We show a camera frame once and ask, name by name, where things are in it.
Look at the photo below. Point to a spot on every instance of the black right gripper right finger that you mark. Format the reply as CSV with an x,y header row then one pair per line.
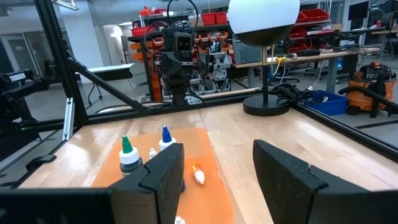
x,y
289,193

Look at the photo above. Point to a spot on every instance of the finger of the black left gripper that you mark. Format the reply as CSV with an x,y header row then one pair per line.
x,y
200,67
168,63

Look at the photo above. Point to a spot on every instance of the small dark blue dye bottle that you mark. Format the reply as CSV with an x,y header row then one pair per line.
x,y
152,154

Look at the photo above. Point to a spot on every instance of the black Trossen labelled machine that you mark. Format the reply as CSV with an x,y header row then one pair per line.
x,y
18,90

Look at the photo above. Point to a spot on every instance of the white topped table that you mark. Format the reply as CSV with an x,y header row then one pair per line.
x,y
109,70

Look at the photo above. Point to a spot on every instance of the small red storage bin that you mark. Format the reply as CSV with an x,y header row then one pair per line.
x,y
208,19
221,18

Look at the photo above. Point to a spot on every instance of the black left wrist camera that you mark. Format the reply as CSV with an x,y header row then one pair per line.
x,y
183,42

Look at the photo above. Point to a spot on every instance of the black aluminium table frame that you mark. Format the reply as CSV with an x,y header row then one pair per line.
x,y
56,46

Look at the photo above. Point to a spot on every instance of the white globe table lamp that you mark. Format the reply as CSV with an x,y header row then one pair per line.
x,y
264,18

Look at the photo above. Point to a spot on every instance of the translucent orange plastic bin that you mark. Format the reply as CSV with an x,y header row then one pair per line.
x,y
205,199

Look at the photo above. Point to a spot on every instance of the long wooden workbench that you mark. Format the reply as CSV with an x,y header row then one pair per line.
x,y
311,56

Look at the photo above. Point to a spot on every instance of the blue plastic storage bin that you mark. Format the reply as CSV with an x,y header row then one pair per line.
x,y
323,104

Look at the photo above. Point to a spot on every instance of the wide red storage bin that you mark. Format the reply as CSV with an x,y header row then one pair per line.
x,y
315,15
142,31

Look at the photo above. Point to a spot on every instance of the large green cap dye bottle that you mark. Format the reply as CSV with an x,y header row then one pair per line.
x,y
129,157

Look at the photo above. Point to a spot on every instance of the shelf rack with parts bins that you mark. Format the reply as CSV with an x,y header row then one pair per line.
x,y
217,62

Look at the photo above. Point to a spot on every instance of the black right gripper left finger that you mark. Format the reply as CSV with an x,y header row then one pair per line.
x,y
164,186

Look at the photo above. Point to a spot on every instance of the large blue cap dye bottle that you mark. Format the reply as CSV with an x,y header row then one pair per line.
x,y
167,138

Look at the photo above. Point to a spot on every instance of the small orange dye bottle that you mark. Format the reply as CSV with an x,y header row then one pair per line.
x,y
199,177

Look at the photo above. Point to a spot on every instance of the orange and black shop vacuum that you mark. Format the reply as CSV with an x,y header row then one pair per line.
x,y
360,99

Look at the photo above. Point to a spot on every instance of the silver aluminium bracket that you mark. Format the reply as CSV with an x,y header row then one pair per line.
x,y
68,118

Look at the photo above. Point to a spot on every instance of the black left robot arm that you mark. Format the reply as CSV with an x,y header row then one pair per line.
x,y
179,90

